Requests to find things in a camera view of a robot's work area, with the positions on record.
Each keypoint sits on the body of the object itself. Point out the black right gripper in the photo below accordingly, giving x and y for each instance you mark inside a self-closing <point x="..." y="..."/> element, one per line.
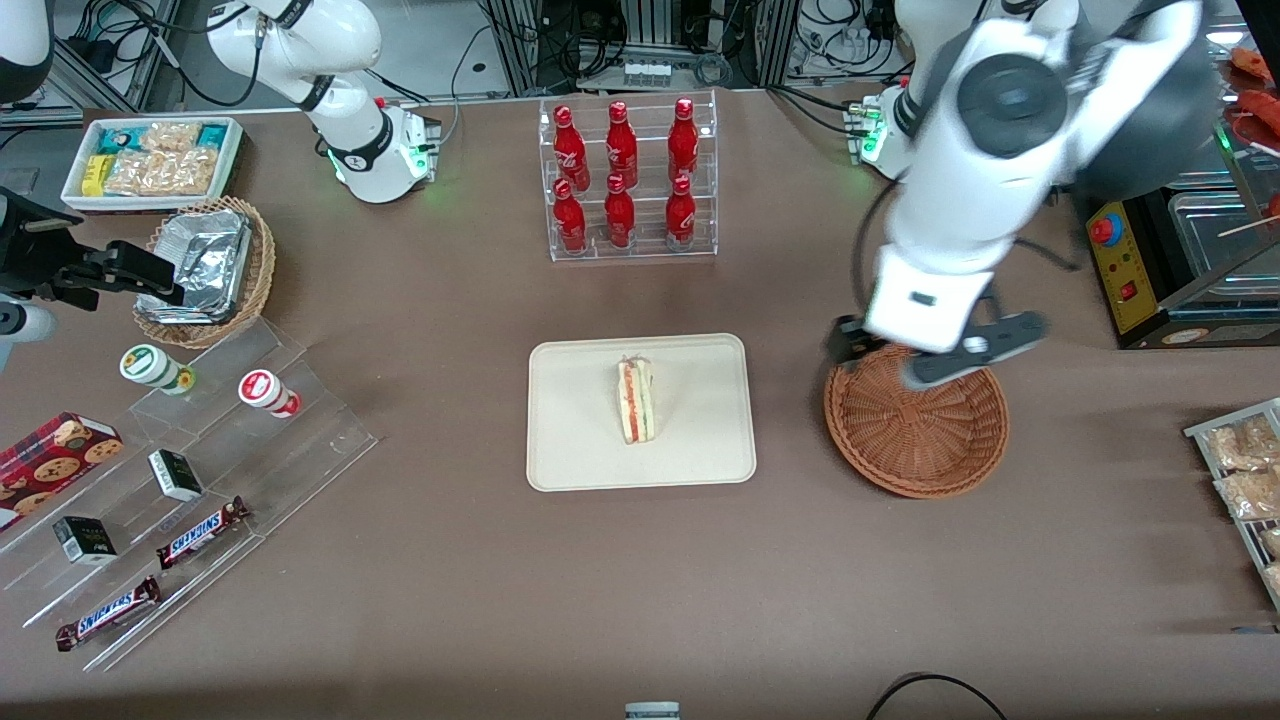
<point x="30" y="252"/>

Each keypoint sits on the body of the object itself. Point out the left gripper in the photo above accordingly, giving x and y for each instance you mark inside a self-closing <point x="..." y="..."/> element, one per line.
<point x="845" y="343"/>

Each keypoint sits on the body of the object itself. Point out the triangular sandwich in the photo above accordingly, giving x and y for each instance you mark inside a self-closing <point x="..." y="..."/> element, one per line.
<point x="636" y="400"/>

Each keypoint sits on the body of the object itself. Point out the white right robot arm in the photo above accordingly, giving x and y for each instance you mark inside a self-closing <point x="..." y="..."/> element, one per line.
<point x="340" y="40"/>

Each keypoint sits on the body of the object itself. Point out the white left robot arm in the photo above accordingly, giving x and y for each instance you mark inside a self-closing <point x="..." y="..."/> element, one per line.
<point x="1000" y="170"/>

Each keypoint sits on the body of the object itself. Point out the brown round wicker basket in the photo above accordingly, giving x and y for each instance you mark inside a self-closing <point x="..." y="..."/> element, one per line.
<point x="920" y="440"/>

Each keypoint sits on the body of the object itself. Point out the light oval wicker basket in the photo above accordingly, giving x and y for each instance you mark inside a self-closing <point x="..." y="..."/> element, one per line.
<point x="262" y="270"/>

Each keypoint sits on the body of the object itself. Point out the cream rectangular tray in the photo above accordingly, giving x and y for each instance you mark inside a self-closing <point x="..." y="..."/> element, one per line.
<point x="580" y="440"/>

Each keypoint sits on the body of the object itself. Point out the green lid drink cup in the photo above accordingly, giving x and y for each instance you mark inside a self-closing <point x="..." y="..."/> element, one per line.
<point x="150" y="366"/>

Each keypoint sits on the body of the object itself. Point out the white snack bin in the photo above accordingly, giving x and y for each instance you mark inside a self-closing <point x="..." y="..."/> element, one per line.
<point x="75" y="185"/>

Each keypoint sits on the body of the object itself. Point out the silver foil container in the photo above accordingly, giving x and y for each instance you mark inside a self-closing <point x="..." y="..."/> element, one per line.
<point x="205" y="260"/>

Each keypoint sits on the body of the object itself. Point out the yellow snack packet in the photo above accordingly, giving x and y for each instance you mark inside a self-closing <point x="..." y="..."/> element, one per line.
<point x="96" y="176"/>

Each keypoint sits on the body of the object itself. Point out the clear rice cracker bag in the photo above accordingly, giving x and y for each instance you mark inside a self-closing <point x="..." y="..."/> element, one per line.
<point x="190" y="172"/>
<point x="135" y="174"/>
<point x="172" y="136"/>

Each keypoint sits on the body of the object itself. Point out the teal snack packet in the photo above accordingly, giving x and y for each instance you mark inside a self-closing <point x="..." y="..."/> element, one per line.
<point x="213" y="136"/>
<point x="120" y="140"/>

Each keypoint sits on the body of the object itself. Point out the red lid drink cup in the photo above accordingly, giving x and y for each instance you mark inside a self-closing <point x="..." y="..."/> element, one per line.
<point x="264" y="390"/>

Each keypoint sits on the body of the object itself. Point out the red cookie box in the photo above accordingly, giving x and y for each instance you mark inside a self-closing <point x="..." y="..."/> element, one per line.
<point x="50" y="465"/>

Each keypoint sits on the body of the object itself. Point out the small black white box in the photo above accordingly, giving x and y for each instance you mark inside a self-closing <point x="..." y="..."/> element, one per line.
<point x="85" y="540"/>
<point x="176" y="475"/>

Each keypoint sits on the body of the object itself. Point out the black hot food display case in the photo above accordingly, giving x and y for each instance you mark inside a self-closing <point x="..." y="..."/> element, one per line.
<point x="1150" y="300"/>

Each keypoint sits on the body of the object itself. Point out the clear acrylic stepped display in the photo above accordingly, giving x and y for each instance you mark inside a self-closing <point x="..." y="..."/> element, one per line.
<point x="300" y="440"/>

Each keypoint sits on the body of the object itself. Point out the red cola bottle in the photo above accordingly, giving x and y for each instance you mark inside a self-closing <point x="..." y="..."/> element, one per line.
<point x="683" y="142"/>
<point x="619" y="218"/>
<point x="569" y="222"/>
<point x="680" y="215"/>
<point x="570" y="150"/>
<point x="621" y="148"/>

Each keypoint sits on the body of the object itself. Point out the snickers chocolate bar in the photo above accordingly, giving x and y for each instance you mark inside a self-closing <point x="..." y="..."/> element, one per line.
<point x="108" y="613"/>
<point x="200" y="533"/>

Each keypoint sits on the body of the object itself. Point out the clear acrylic bottle rack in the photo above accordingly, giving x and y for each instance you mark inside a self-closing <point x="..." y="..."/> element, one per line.
<point x="655" y="250"/>

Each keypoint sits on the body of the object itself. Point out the clear bagged pastry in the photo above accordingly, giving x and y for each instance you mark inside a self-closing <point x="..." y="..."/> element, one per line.
<point x="1273" y="580"/>
<point x="1240" y="445"/>
<point x="1250" y="495"/>
<point x="1272" y="542"/>

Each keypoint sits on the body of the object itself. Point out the small grey device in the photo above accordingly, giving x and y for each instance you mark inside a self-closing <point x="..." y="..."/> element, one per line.
<point x="652" y="711"/>

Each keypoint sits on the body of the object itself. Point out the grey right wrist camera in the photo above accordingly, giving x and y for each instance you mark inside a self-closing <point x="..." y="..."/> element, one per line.
<point x="22" y="332"/>

